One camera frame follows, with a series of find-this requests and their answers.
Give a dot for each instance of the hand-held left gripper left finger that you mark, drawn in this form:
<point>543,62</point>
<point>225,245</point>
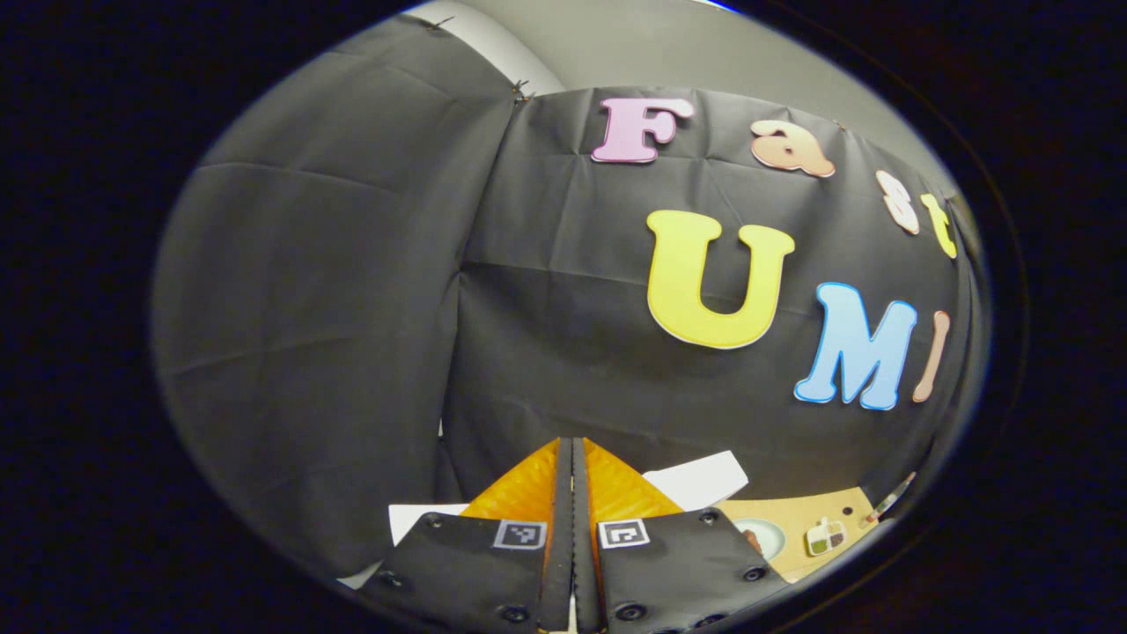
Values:
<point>467,572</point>

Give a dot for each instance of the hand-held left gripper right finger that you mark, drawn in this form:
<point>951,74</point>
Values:
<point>687,572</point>

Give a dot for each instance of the white rice cooker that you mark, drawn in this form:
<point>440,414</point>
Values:
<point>696,480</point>

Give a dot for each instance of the dark wooden spoon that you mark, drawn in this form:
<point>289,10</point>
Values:
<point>894,497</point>

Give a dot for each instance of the red meat slice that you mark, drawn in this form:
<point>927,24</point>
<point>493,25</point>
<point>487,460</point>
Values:
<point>753,541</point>

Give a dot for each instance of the pale green plate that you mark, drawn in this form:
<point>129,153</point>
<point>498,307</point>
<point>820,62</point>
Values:
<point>773,537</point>

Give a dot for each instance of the black backdrop cloth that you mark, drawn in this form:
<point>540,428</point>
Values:
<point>308,308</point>

